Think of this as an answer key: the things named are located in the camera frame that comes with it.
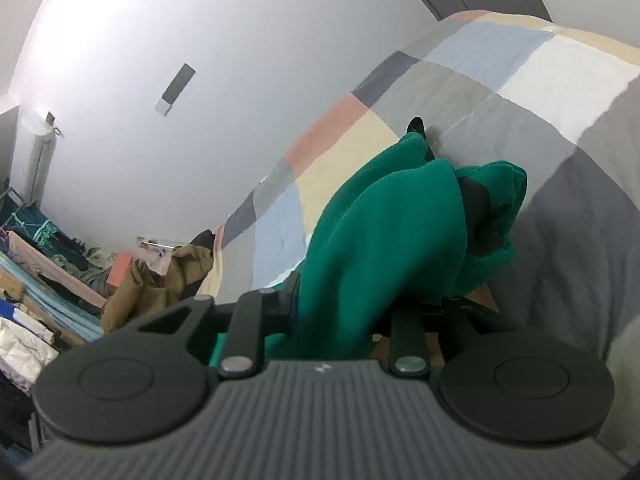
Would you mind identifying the orange box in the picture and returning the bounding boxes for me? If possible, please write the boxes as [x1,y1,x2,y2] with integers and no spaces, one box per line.
[107,252,134,295]

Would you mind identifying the camouflage cloth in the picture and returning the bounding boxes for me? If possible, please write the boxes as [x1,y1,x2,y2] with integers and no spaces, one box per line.
[49,246,118,287]

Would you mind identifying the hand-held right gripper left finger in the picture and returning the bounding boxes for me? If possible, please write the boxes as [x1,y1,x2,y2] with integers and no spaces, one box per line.
[137,271,302,378]

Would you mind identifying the metal clothes rack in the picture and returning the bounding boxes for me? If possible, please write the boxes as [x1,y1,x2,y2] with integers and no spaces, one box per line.
[0,180,31,241]

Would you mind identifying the white air conditioner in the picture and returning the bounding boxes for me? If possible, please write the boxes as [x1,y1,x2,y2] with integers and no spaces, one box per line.
[19,112,60,207]

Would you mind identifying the grey wall switch panel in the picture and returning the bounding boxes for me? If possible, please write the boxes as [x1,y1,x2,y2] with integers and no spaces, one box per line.
[154,63,196,117]

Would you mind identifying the brown jacket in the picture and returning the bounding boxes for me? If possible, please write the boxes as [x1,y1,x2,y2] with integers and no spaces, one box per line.
[100,244,217,334]

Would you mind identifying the dark hanging garment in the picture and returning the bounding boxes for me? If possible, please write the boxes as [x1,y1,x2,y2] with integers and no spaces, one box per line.
[50,236,103,272]

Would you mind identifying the patchwork blanket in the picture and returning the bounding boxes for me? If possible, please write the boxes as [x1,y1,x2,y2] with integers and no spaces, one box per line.
[196,9,640,463]

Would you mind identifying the green hoodie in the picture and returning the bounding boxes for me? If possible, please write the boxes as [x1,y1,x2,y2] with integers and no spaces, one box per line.
[209,117,529,367]

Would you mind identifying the light blue hanging garment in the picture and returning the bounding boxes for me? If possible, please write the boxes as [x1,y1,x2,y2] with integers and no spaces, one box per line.
[0,251,105,342]

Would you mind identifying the clear plastic bag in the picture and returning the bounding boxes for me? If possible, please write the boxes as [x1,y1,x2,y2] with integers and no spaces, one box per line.
[136,234,185,277]

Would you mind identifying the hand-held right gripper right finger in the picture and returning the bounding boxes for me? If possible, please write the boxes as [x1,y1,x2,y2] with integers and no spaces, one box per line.
[390,295,517,377]

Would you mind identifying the green clothes hanger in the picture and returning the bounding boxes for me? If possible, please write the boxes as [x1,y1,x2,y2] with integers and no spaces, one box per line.
[9,211,60,247]

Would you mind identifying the white hanging garment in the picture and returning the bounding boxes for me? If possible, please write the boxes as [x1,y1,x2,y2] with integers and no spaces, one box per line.
[0,316,60,378]

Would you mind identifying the pink hanging garment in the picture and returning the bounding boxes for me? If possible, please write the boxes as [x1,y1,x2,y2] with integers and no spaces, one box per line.
[6,230,110,312]

